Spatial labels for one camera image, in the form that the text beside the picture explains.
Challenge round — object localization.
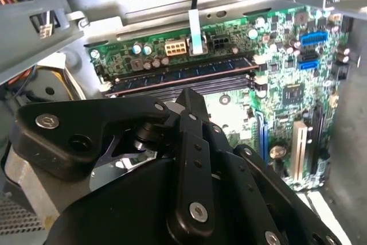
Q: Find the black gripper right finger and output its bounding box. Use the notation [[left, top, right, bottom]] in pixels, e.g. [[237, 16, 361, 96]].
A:
[[202, 121, 348, 245]]

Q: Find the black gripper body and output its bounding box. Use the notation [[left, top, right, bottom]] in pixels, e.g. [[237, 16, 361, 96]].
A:
[[45, 156, 259, 245]]

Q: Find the blue RAM stick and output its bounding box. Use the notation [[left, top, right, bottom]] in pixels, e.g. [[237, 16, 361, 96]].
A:
[[103, 55, 261, 99]]

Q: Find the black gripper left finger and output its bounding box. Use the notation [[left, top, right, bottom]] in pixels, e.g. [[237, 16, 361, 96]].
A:
[[1, 88, 216, 238]]

